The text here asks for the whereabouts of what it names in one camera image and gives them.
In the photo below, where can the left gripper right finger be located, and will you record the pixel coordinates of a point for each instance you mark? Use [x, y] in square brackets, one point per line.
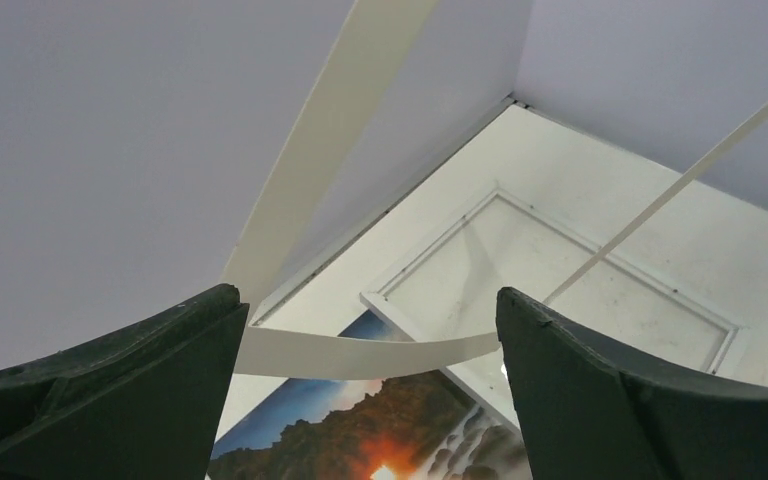
[592, 407]

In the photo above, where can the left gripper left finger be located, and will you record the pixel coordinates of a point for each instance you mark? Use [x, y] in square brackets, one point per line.
[142, 402]

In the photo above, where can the landscape sunset photo print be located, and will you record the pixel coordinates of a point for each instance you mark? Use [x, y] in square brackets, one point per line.
[416, 427]

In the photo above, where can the white picture frame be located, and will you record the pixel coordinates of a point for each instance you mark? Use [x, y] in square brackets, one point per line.
[445, 286]

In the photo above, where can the white paper mat border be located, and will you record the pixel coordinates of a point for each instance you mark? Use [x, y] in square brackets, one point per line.
[380, 149]

